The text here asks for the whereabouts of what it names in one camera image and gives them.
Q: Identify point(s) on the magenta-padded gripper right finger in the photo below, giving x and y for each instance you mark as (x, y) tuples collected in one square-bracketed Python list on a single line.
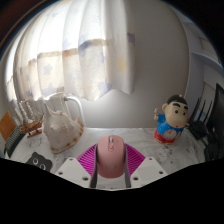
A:
[(148, 170)]

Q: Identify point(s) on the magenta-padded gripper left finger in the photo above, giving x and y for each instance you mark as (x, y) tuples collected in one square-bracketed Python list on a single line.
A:
[(75, 170)]

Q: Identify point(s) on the pink computer mouse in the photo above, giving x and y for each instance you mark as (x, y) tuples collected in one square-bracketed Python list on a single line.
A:
[(111, 156)]

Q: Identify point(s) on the dark grey cat-shaped mouse pad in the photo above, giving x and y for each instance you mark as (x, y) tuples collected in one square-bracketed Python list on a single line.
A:
[(40, 161)]

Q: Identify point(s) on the white cartoon-print tablecloth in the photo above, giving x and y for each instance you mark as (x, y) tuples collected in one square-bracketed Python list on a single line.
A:
[(146, 143)]

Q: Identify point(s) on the large white conch shell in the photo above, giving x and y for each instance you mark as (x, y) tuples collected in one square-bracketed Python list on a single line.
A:
[(63, 131)]

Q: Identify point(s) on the cartoon boy figurine clock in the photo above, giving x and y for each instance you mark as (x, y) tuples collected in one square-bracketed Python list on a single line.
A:
[(170, 125)]

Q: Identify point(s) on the wooden model sailing ship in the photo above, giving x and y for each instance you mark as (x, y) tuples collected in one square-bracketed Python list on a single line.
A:
[(30, 126)]

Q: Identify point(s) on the black router with antennas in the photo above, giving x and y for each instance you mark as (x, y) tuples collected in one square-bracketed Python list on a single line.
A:
[(199, 128)]

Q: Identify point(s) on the black keyboard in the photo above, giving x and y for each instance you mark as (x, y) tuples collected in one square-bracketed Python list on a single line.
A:
[(12, 141)]

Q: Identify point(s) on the white star-print curtain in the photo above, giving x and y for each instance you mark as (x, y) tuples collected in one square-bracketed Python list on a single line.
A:
[(80, 50)]

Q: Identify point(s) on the white wall shelf unit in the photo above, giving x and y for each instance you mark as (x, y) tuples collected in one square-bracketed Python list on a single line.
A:
[(206, 53)]

